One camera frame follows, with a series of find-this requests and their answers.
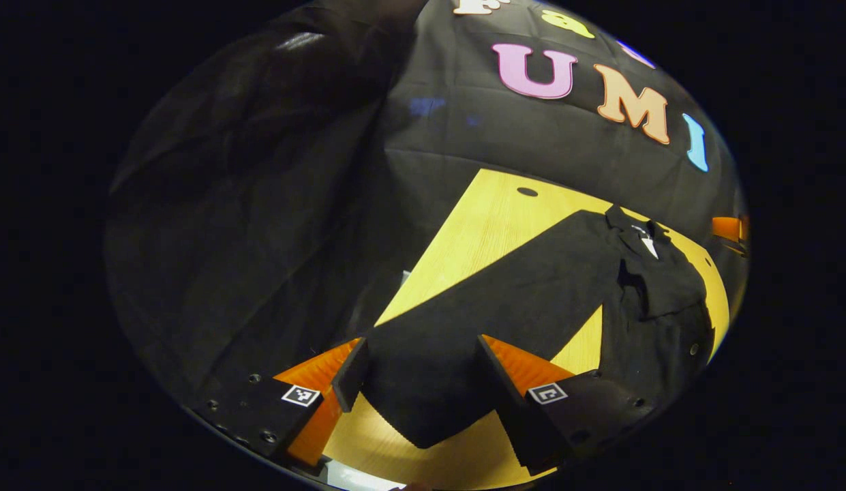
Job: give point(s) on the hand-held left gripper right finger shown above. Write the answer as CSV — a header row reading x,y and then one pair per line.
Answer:
x,y
496,382

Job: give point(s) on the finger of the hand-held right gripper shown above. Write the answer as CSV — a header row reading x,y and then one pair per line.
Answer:
x,y
728,228

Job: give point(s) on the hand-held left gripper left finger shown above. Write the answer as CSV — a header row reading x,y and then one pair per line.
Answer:
x,y
351,375

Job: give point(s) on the black buttoned shirt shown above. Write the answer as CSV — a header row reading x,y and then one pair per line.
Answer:
x,y
532,286

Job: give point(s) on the black backdrop cloth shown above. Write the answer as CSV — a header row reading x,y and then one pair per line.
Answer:
x,y
463,136

